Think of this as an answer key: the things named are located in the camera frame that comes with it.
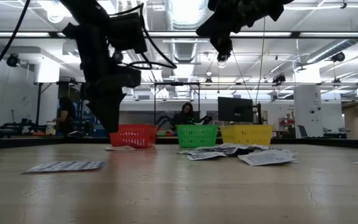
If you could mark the person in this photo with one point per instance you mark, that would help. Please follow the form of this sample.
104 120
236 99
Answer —
185 119
65 115

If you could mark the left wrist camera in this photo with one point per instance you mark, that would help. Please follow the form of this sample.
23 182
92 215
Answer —
127 32

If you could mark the black ceiling camera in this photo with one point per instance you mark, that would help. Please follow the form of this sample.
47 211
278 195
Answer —
12 60
338 57

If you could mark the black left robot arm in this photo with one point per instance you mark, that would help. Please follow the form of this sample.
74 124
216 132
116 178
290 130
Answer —
85 31

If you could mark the yellow plastic basket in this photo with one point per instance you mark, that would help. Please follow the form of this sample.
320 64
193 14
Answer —
247 127

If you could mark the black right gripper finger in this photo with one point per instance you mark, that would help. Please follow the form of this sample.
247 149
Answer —
216 29

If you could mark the black computer monitor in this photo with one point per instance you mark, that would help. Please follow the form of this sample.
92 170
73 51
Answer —
235 109

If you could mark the blue striped bandage packet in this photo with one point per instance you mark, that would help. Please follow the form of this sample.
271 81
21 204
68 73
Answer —
120 148
64 166

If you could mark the green plastic basket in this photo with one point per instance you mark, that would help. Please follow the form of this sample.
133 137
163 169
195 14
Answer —
197 127

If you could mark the red plastic basket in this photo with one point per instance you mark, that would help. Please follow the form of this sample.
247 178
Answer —
148 141

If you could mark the silver ceiling duct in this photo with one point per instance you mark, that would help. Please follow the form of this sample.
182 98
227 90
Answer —
185 46

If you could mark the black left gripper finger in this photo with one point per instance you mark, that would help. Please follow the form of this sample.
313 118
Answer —
107 112

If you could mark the grey office chair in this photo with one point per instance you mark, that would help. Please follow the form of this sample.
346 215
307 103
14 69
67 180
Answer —
302 130

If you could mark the black overhead camera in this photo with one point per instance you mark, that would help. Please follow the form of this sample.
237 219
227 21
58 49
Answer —
225 51

